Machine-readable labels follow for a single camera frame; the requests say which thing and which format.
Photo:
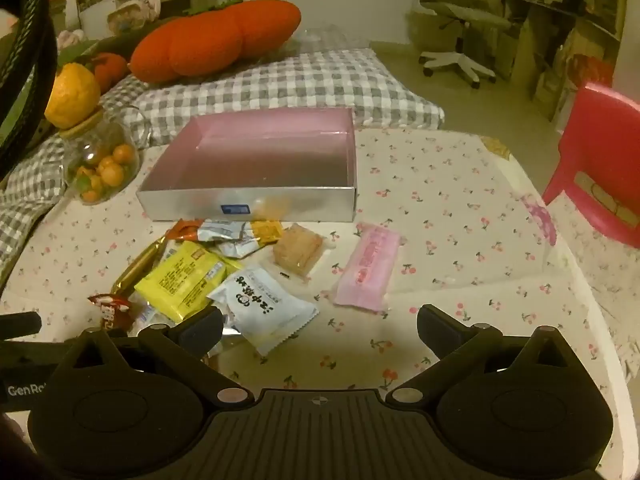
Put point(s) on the small yellow snack packet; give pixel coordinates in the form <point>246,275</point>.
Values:
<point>267,231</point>

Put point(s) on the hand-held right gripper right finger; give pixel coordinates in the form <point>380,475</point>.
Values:
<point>436,327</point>

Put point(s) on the pink snack packet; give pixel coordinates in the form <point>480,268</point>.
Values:
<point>367,270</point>

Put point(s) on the red snack packet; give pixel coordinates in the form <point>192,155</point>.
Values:
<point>110,310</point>

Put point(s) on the checkered grey pillow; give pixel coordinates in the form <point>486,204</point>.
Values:
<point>310,85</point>

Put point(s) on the large orange citrus fruit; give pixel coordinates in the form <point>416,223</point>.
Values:
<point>72,92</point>

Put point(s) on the pink soft toy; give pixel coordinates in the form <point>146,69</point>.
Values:
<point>142,6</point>

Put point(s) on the grey office chair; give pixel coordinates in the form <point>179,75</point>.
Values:
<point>450,10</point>

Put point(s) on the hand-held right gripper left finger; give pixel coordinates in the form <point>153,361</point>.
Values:
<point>204,324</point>

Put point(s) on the orange and silver snack packet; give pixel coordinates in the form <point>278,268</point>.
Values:
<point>220,230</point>

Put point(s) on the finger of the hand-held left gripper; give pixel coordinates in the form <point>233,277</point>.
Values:
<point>20,323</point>

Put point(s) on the round glass jar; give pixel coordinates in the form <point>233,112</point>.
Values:
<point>100,142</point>

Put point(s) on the clear biscuit packet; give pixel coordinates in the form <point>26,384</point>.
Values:
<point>297,250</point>

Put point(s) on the red plastic chair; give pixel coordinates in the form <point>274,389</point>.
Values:
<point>600,135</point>

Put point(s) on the cherry print tablecloth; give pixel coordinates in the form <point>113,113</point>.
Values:
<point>450,210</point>

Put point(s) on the gold foil snack packet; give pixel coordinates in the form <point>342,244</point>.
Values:
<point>137,267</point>

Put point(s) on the pink box with silver sides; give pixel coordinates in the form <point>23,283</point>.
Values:
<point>190,205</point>

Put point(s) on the white snack packet black print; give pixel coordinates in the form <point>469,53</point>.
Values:
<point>265,305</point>

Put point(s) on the orange carrot plush pillow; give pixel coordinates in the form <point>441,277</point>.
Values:
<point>215,40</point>

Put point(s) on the small orange plush toy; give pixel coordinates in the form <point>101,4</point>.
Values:
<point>109,69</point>

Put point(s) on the wooden jar lid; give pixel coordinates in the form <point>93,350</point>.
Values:
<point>82,125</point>

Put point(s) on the cluster of small oranges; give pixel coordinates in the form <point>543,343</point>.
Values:
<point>111,172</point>

